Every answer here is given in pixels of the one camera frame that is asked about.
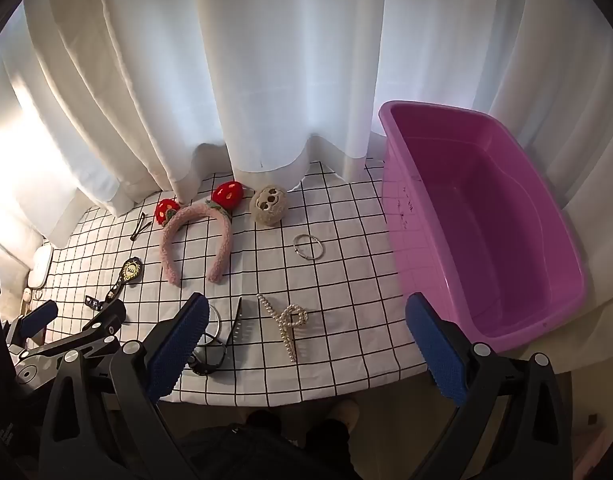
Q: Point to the pearl hair claw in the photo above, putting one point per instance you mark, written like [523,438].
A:
[286,320]

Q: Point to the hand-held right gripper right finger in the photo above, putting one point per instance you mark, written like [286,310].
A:
[436,350]

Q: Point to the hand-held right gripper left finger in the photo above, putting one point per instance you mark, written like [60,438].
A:
[179,347]

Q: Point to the pink fluffy strawberry headband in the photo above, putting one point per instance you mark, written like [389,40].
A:
[220,260]

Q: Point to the thin black headband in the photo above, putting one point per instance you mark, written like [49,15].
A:
[220,322]

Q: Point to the black hair claw clip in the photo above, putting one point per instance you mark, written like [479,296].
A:
[235,327]

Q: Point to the white plastic device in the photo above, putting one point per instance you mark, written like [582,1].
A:
[39,267]

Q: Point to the beige sloth plush hair clip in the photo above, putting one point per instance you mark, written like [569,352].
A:
[269,207]

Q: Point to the purple plastic basin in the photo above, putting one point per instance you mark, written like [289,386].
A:
[486,235]

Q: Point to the black slim hair clip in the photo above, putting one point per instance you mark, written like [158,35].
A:
[139,227]

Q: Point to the silver bangle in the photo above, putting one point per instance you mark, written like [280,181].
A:
[320,252]

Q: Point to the white curtain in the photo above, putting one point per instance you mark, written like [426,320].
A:
[286,60]

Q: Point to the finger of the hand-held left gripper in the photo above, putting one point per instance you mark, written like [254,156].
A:
[109,316]
[39,317]

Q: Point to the small black studded clip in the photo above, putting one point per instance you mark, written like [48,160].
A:
[92,302]

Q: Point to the black gold oval hairpin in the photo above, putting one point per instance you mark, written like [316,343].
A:
[131,270]

